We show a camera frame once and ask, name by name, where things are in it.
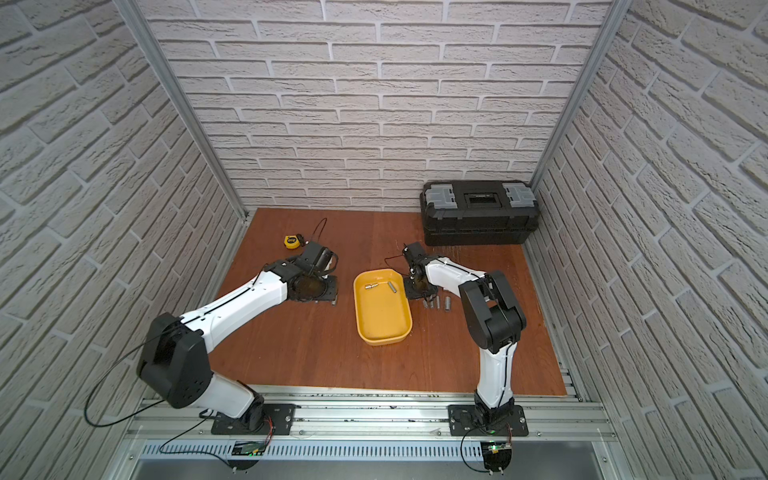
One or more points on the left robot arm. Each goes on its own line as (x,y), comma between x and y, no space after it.
(174,361)

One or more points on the yellow tape measure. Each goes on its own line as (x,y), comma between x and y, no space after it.
(293,242)

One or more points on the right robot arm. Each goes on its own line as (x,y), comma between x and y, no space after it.
(492,313)

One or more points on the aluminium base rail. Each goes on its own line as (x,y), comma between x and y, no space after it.
(344,424)

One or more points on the aluminium frame post right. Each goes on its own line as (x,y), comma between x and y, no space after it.
(614,17)

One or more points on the aluminium frame post left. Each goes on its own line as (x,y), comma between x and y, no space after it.
(141,31)

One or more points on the aluminium frame post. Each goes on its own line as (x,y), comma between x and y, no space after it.
(141,31)
(614,17)

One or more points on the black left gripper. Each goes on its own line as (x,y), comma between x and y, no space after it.
(318,292)

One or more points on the black plastic toolbox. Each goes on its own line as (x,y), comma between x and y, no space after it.
(478,212)

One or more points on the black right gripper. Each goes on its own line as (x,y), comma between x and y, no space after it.
(412,294)

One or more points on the yellow plastic storage box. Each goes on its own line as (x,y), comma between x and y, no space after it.
(382,317)

